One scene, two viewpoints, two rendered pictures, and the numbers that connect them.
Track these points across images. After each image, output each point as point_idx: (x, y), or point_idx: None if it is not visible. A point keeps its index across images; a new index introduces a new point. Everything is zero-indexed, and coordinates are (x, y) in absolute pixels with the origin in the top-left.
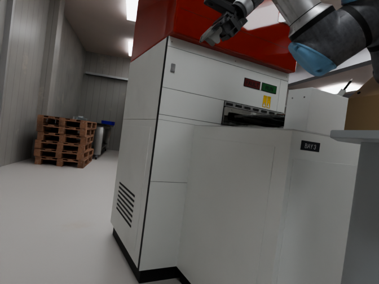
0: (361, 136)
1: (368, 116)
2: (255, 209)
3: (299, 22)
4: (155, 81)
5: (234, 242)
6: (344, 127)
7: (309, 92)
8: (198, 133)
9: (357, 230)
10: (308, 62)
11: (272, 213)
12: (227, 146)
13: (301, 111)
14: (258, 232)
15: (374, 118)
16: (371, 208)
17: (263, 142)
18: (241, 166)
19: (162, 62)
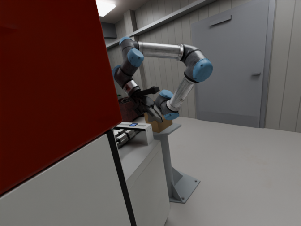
0: (174, 130)
1: (163, 125)
2: (159, 178)
3: (179, 106)
4: (105, 219)
5: (157, 202)
6: (159, 131)
7: (151, 126)
8: None
9: (167, 151)
10: (177, 117)
11: (163, 171)
12: (142, 176)
13: (151, 133)
14: (162, 183)
15: (164, 125)
16: (168, 144)
17: (154, 154)
18: (151, 174)
19: (112, 176)
